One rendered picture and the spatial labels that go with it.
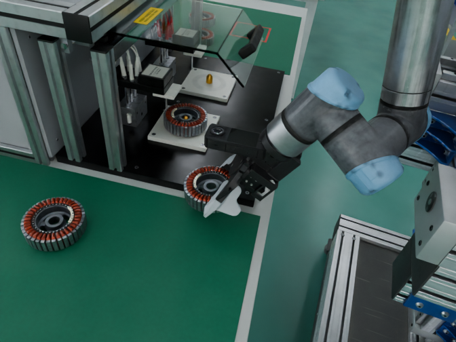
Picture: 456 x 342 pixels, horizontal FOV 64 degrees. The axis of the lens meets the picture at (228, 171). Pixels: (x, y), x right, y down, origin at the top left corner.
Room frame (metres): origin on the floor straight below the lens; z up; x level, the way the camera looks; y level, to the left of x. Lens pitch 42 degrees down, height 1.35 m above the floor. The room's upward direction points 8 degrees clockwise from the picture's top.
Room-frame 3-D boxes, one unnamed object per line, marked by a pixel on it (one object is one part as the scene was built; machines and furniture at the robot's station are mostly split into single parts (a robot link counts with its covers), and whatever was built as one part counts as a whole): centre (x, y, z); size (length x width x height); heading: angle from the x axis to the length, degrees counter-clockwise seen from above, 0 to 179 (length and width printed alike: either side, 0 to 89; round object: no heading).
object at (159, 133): (0.78, 0.13, 0.78); 0.15 x 0.15 x 0.01; 82
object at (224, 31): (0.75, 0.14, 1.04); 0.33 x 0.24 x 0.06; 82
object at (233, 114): (0.90, 0.13, 0.76); 0.64 x 0.47 x 0.02; 172
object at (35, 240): (0.42, 0.32, 0.77); 0.11 x 0.11 x 0.04
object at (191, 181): (0.53, 0.03, 0.81); 0.11 x 0.11 x 0.04
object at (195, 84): (1.02, 0.09, 0.78); 0.15 x 0.15 x 0.01; 82
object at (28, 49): (0.93, 0.36, 0.92); 0.66 x 0.01 x 0.30; 172
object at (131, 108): (0.80, 0.27, 0.80); 0.07 x 0.05 x 0.06; 172
